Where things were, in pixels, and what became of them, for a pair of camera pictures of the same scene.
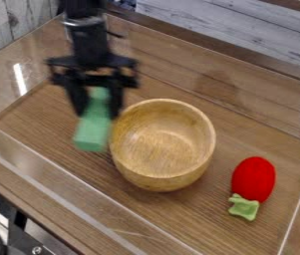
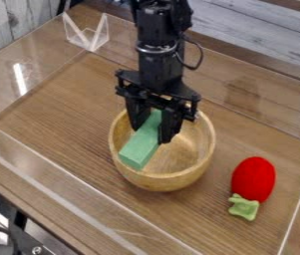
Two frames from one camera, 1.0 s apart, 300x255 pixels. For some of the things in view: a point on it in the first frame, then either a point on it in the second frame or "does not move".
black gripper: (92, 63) to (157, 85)
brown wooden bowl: (161, 144) does not move
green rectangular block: (93, 133) to (142, 144)
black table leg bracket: (22, 244) does not move
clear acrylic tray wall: (64, 204) does not move
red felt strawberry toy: (252, 182) does not move
